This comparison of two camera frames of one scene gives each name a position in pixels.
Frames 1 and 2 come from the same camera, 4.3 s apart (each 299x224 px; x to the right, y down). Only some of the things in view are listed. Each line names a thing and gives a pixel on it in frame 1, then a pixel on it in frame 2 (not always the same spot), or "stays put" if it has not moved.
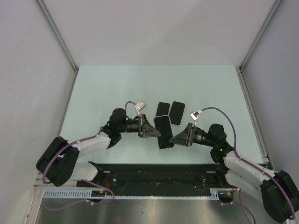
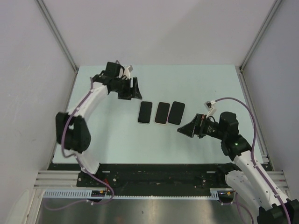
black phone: x=176 y=112 stays put
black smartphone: x=163 y=108 stays put
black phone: x=163 y=125 to x=145 y=112
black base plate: x=135 y=177 stays put
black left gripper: x=146 y=129 to x=131 y=92
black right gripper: x=182 y=138 to x=196 y=127
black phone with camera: x=176 y=112 stays put
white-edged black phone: x=163 y=109 stays put
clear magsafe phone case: x=163 y=125 to x=145 y=114
